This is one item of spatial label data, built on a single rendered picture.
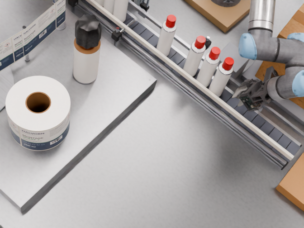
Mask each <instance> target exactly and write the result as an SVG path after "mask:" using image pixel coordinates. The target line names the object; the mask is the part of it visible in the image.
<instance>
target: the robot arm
mask: <svg viewBox="0 0 304 228"><path fill-rule="evenodd" d="M211 1H212V2H214V3H215V4H217V5H219V6H222V7H232V6H235V5H237V4H238V3H239V2H240V1H241V0H211ZM275 4H276V0H251V3H250V13H249V23H248V33H244V34H242V35H241V37H240V41H239V46H238V52H239V55H240V56H241V57H243V58H248V59H252V60H261V61H268V62H277V63H284V64H285V75H282V76H279V75H278V73H277V71H276V70H275V69H274V67H273V66H271V67H269V68H267V69H266V73H265V77H264V81H263V82H262V81H261V80H259V79H256V80H253V79H247V80H245V81H244V82H243V83H242V84H241V85H240V86H239V87H238V88H237V89H236V90H235V92H234V95H233V96H232V98H237V99H240V101H239V103H238V107H239V106H242V105H243V104H244V105H245V107H246V108H247V110H248V112H249V111H255V110H259V109H260V108H261V107H262V106H263V105H264V104H268V103H270V101H275V100H276V101H277V100H285V99H287V100H288V99H290V98H296V97H304V33H291V34H289V35H288V37H287V39H284V38H276V37H272V34H273V24H274V14H275Z"/></svg>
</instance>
